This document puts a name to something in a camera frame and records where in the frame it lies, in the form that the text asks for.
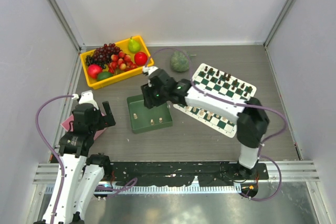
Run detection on red cherry cluster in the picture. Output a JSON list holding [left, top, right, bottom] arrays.
[[108, 51, 138, 74]]

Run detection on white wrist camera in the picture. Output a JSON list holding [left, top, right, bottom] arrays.
[[71, 90, 99, 110], [142, 66, 158, 87]]

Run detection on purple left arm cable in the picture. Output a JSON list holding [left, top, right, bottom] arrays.
[[35, 94, 79, 224]]

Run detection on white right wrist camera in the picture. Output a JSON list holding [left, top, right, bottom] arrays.
[[142, 66, 158, 87]]

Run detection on green plastic tray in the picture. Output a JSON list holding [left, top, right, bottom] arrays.
[[127, 94, 173, 134]]

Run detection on red apple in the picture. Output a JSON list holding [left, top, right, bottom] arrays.
[[134, 51, 148, 66]]

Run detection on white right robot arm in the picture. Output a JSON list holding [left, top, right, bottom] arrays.
[[141, 67, 269, 179]]

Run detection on red peach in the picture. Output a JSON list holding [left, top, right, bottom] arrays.
[[88, 64, 103, 79]]

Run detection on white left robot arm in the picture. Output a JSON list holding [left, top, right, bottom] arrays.
[[39, 101, 116, 223]]

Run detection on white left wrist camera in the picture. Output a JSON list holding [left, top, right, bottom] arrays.
[[71, 90, 99, 110]]

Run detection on green melon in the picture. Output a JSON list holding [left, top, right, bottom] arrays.
[[170, 50, 196, 72]]

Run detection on dark blue grape bunch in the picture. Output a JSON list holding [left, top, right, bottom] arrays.
[[86, 55, 106, 69]]

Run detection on pink plastic box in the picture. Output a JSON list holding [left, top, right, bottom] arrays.
[[60, 111, 109, 141]]

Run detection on dark red grape bunch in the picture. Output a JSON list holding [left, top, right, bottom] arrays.
[[93, 43, 122, 64]]

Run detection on green lime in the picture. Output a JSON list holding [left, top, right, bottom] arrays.
[[96, 71, 113, 82]]

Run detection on green white chess board mat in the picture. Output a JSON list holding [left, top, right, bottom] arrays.
[[173, 63, 257, 138]]

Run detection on green pear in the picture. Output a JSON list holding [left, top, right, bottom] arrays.
[[128, 37, 141, 54]]

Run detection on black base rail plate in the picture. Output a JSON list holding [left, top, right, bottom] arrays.
[[102, 161, 269, 187]]

